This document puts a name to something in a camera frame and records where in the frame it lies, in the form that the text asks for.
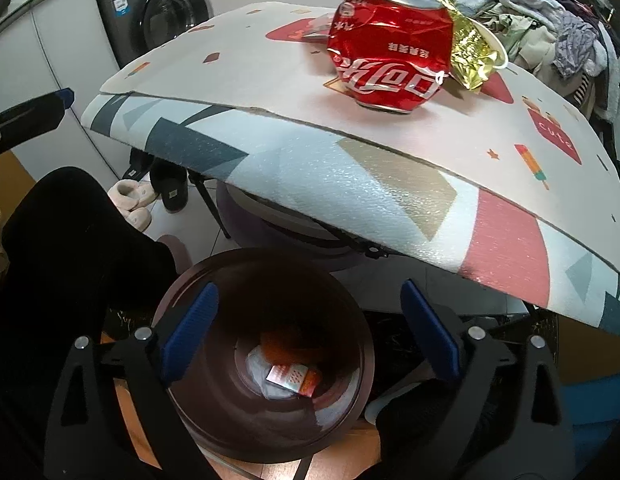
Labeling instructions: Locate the red cigarette pack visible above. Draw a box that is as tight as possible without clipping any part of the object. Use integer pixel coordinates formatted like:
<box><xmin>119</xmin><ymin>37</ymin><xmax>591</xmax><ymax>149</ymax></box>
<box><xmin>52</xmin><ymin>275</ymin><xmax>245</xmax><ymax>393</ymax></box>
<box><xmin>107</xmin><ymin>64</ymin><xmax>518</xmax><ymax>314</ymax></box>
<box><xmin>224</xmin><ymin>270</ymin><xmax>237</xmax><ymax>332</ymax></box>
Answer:
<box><xmin>265</xmin><ymin>364</ymin><xmax>322</xmax><ymax>398</ymax></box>

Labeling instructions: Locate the crushed red cola can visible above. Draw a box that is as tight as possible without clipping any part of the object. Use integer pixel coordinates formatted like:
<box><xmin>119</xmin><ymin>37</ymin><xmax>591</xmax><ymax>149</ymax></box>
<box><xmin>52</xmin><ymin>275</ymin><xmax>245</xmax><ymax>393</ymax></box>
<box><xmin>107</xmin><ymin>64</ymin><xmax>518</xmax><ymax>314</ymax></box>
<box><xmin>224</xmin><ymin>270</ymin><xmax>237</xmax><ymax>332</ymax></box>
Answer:
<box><xmin>327</xmin><ymin>0</ymin><xmax>453</xmax><ymax>114</ymax></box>

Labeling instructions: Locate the white paper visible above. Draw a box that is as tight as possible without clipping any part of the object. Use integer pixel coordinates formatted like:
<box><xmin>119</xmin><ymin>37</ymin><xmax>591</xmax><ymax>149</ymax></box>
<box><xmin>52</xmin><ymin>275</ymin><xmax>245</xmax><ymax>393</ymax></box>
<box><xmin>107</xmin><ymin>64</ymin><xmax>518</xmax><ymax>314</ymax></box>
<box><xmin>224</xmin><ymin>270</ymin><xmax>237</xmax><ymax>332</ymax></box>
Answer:
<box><xmin>246</xmin><ymin>346</ymin><xmax>293</xmax><ymax>401</ymax></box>

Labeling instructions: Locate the dark red trash bin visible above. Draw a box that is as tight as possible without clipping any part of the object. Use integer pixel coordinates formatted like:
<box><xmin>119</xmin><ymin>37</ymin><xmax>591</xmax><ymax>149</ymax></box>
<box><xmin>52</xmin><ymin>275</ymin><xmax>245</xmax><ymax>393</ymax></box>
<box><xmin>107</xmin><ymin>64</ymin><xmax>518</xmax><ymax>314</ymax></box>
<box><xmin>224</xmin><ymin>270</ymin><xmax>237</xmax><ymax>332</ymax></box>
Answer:
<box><xmin>154</xmin><ymin>248</ymin><xmax>375</xmax><ymax>464</ymax></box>

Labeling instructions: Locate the white cabinet counter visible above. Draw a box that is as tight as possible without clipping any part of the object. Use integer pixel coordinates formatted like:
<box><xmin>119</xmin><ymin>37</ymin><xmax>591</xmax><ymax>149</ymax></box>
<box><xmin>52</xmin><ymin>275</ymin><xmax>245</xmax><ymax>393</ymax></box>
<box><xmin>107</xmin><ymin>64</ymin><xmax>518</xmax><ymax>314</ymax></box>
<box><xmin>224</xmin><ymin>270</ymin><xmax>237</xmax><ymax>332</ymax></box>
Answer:
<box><xmin>0</xmin><ymin>0</ymin><xmax>130</xmax><ymax>188</ymax></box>

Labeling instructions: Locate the dark grey washing machine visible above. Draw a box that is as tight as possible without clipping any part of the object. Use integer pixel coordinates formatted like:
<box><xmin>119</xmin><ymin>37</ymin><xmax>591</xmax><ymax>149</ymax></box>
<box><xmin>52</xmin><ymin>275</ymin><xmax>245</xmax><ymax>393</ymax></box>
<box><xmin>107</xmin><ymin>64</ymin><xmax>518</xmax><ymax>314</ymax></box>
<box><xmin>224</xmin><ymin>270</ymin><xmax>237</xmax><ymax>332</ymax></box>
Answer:
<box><xmin>97</xmin><ymin>0</ymin><xmax>210</xmax><ymax>67</ymax></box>

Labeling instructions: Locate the pink fluffy slipper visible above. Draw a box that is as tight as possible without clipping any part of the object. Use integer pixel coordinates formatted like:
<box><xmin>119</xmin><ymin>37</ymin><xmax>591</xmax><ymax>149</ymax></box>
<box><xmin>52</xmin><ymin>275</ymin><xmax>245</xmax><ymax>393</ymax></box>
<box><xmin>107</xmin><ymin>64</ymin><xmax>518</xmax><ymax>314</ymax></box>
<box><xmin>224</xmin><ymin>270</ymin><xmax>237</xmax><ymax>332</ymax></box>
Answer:
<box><xmin>107</xmin><ymin>179</ymin><xmax>158</xmax><ymax>232</ymax></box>

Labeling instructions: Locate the black slipper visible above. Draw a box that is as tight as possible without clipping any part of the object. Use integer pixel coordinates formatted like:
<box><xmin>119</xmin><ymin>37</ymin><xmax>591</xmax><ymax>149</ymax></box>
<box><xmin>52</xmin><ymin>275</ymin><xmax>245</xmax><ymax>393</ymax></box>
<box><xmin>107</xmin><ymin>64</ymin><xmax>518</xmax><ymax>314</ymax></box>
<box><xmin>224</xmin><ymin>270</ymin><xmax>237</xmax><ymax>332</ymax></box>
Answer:
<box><xmin>123</xmin><ymin>148</ymin><xmax>188</xmax><ymax>212</ymax></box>

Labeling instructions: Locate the gold foil snack bag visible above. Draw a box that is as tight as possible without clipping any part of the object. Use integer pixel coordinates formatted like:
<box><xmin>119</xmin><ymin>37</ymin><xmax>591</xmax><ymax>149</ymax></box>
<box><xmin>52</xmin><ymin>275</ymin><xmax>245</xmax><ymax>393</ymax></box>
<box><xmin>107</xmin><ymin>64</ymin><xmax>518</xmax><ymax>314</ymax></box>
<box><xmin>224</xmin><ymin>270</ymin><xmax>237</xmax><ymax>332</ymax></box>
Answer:
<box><xmin>437</xmin><ymin>0</ymin><xmax>496</xmax><ymax>92</ymax></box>

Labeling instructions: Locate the pile of clothes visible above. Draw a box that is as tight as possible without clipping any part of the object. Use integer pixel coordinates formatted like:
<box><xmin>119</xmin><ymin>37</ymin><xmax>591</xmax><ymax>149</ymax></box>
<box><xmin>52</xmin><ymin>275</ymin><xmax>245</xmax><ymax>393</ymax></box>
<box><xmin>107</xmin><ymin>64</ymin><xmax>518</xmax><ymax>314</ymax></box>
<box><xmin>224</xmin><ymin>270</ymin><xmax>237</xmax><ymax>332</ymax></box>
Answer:
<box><xmin>455</xmin><ymin>0</ymin><xmax>620</xmax><ymax>124</ymax></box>

